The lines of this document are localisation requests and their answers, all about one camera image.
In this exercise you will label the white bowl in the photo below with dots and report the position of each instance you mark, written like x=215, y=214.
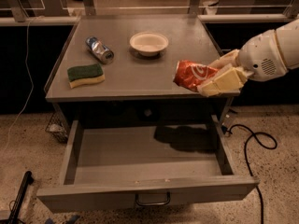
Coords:
x=148, y=43

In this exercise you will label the open grey top drawer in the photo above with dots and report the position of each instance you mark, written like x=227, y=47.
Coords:
x=106, y=168

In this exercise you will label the grey cabinet with top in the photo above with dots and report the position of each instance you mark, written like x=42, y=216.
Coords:
x=129, y=77

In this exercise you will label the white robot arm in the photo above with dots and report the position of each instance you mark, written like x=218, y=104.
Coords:
x=288, y=44

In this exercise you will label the wire basket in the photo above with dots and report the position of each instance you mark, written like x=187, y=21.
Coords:
x=56, y=129

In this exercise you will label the red coke can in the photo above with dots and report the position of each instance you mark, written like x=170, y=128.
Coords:
x=190, y=75

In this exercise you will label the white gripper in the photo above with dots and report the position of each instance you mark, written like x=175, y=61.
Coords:
x=261, y=56

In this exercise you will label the metal railing frame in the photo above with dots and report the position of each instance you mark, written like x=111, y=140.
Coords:
x=63, y=12

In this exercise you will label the metal drawer handle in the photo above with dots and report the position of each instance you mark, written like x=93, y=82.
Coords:
x=152, y=199

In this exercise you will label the green yellow sponge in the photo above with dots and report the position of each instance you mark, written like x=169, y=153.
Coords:
x=85, y=75

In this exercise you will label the black stand on floor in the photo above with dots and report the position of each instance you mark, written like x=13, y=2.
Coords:
x=14, y=213

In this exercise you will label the blue silver soda can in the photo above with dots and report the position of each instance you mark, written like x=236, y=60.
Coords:
x=99, y=50

